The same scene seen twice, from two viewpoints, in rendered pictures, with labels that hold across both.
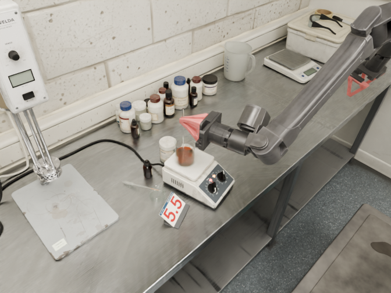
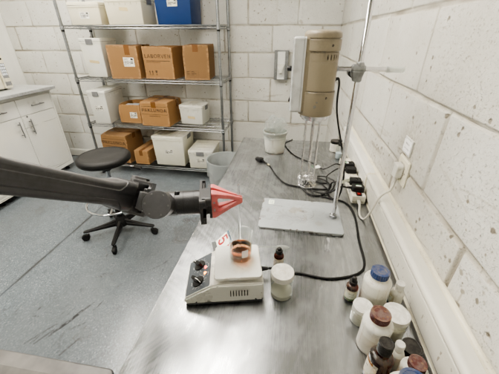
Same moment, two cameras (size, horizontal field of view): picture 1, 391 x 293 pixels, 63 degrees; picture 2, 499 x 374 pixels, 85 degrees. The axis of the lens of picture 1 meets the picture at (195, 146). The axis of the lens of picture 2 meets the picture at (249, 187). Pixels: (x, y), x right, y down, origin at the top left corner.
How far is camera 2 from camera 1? 121 cm
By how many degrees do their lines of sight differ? 101
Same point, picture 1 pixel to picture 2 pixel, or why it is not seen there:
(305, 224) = not seen: outside the picture
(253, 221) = not seen: outside the picture
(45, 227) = (290, 202)
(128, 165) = (304, 262)
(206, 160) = (220, 268)
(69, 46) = (451, 179)
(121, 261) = (231, 214)
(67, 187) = (315, 221)
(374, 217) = not seen: outside the picture
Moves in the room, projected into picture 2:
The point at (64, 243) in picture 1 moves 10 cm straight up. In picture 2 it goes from (269, 202) to (270, 181)
